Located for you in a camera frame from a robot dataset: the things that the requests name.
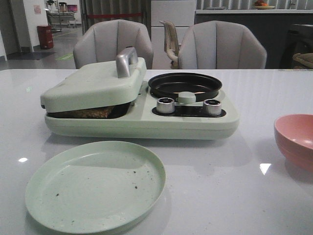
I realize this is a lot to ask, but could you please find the left silver control knob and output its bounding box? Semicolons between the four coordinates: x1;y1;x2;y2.
156;97;175;114

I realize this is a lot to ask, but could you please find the right grey upholstered chair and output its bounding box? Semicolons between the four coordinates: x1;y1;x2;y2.
178;21;267;70

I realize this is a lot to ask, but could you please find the grey upholstered chair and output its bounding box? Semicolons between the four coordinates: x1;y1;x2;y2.
73;19;154;70
178;21;267;70

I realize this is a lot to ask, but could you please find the red bin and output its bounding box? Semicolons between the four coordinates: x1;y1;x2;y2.
37;25;54;49

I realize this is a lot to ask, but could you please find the silver control knob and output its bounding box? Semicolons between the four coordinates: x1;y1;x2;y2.
156;97;175;114
202;99;222;116

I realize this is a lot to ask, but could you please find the mint green sandwich maker lid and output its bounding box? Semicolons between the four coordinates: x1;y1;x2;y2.
41;57;147;113

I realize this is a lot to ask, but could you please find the mint green breakfast maker base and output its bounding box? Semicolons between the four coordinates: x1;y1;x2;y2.
45;81;240;140

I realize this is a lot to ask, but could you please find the white cabinet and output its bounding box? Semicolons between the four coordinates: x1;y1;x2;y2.
151;0;197;70

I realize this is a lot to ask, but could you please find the white bread slice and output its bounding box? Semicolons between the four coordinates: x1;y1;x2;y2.
48;106;115;118

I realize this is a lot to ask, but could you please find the left grey upholstered chair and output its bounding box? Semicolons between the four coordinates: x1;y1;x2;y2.
73;19;154;70

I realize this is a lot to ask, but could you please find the pink bowl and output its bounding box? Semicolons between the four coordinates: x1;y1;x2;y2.
274;114;313;172

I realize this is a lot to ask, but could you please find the right silver control knob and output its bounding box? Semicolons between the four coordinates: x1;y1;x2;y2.
202;99;222;116

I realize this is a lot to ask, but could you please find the fruit bowl on counter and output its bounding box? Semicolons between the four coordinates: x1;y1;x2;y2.
253;0;275;10

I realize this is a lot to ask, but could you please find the beige office chair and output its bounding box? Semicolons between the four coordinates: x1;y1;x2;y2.
159;21;179;69

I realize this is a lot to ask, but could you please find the black round frying pan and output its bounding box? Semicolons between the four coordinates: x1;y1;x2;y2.
148;72;222;101

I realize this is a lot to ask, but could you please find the mint green round plate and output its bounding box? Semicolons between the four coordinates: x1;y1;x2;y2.
25;141;166;234

